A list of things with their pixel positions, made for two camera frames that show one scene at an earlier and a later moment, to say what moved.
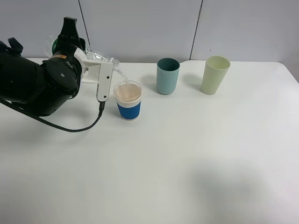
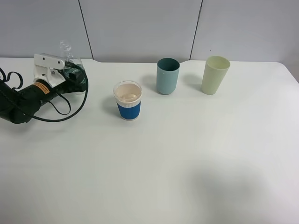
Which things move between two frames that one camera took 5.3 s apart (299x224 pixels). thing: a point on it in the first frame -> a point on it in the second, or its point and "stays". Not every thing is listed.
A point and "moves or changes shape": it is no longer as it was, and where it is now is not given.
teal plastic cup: (167, 73) stays
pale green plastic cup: (216, 68) stays
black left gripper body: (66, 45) -> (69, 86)
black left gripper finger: (69, 28) -> (78, 77)
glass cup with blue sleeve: (128, 94) stays
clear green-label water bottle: (50, 45) moves or changes shape
